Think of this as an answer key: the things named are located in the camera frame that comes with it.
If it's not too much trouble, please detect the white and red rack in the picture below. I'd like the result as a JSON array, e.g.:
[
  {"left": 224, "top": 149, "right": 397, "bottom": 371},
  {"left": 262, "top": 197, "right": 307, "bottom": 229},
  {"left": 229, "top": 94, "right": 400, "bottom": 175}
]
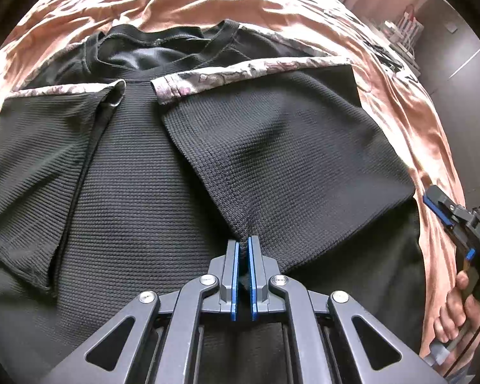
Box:
[{"left": 398, "top": 3, "right": 424, "bottom": 51}]

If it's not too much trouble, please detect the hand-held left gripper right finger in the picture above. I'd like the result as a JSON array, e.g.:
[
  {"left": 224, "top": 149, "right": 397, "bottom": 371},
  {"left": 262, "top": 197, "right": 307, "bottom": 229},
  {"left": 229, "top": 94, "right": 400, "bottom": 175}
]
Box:
[{"left": 248, "top": 236, "right": 444, "bottom": 384}]

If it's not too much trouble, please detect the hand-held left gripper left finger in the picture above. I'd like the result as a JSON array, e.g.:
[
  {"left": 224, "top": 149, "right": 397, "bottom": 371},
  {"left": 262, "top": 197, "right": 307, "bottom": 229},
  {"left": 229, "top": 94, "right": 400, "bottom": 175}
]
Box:
[{"left": 40, "top": 241, "right": 240, "bottom": 384}]

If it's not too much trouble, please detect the small white container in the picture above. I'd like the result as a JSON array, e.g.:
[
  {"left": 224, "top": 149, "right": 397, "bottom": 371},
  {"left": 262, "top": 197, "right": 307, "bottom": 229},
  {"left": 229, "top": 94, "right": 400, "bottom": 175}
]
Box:
[{"left": 382, "top": 19, "right": 403, "bottom": 44}]

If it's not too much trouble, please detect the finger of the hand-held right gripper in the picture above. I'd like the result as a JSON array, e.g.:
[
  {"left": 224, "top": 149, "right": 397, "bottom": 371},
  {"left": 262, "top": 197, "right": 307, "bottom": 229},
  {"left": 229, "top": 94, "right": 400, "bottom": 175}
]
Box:
[
  {"left": 450, "top": 228, "right": 476, "bottom": 268},
  {"left": 423, "top": 186, "right": 470, "bottom": 230}
]

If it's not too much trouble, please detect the person's right hand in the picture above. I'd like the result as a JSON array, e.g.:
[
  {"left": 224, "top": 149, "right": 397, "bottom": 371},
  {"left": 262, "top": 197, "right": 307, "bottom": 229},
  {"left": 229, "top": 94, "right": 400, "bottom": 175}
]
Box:
[{"left": 432, "top": 270, "right": 480, "bottom": 364}]

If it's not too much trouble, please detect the black waffle-knit T-shirt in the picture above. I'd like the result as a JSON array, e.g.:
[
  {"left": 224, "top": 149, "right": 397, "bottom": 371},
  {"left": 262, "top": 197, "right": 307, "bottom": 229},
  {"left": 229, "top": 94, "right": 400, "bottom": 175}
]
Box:
[{"left": 0, "top": 19, "right": 425, "bottom": 384}]

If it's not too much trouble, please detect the white nightstand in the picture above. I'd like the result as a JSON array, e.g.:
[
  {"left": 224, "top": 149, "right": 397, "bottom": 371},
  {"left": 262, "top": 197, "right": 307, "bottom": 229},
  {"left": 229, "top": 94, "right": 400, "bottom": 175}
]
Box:
[{"left": 384, "top": 40, "right": 422, "bottom": 75}]

